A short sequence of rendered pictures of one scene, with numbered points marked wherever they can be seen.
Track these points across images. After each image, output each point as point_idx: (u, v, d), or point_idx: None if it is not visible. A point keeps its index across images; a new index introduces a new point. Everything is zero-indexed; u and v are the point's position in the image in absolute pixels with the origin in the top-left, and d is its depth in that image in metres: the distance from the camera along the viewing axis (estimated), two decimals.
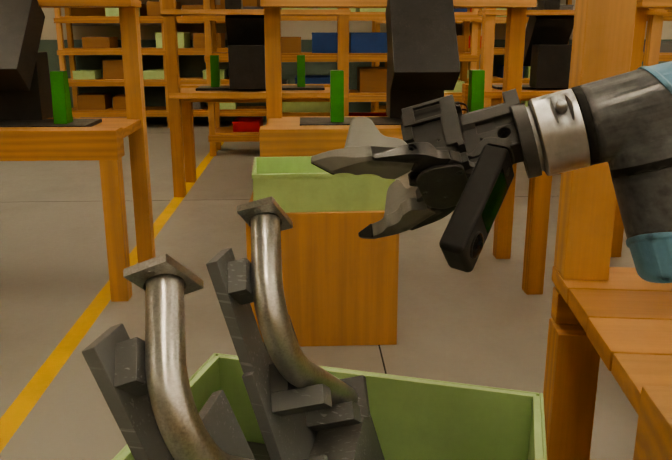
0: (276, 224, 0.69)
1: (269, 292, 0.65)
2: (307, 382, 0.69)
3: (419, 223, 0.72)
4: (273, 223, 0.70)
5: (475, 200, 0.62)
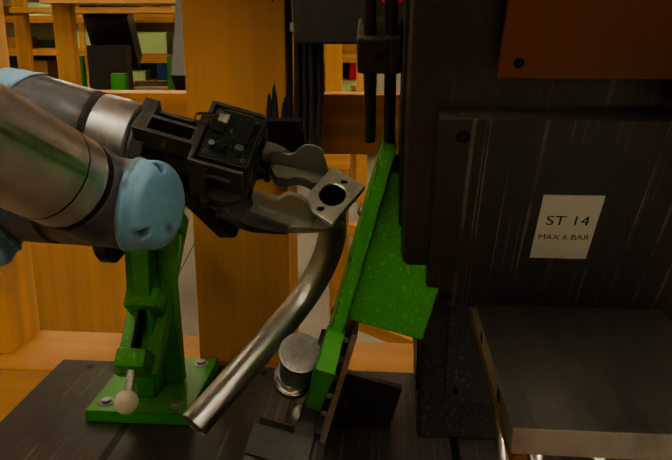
0: (324, 194, 0.69)
1: None
2: None
3: (272, 226, 0.68)
4: (326, 194, 0.69)
5: None
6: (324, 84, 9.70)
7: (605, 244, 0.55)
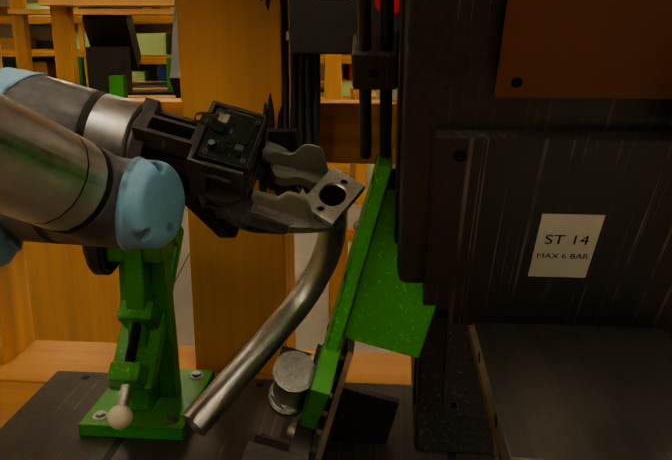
0: (323, 194, 0.69)
1: None
2: None
3: (272, 226, 0.68)
4: (326, 194, 0.69)
5: None
6: (324, 85, 9.69)
7: (605, 263, 0.54)
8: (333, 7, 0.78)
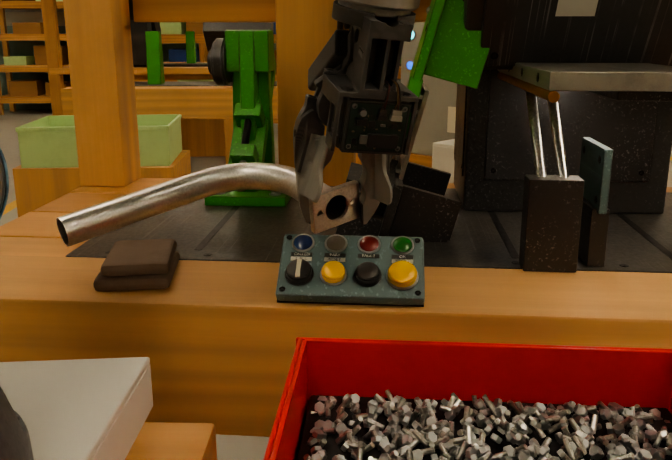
0: (329, 187, 0.69)
1: (294, 170, 0.75)
2: (197, 173, 0.75)
3: (301, 150, 0.66)
4: (331, 189, 0.69)
5: None
6: None
7: (608, 2, 0.79)
8: None
